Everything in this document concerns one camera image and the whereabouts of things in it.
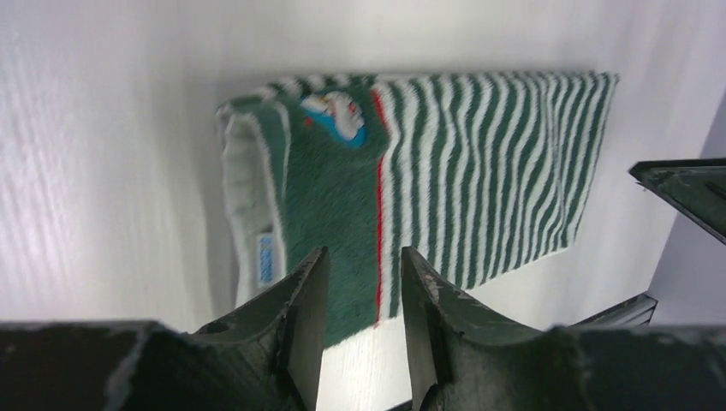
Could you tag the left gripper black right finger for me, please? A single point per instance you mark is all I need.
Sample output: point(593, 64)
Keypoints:
point(458, 348)

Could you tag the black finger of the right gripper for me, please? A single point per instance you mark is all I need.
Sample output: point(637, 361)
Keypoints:
point(694, 187)
point(632, 312)

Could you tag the green white striped towel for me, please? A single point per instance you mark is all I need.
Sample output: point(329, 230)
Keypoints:
point(481, 173)

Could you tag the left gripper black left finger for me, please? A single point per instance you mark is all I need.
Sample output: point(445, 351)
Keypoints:
point(269, 351)

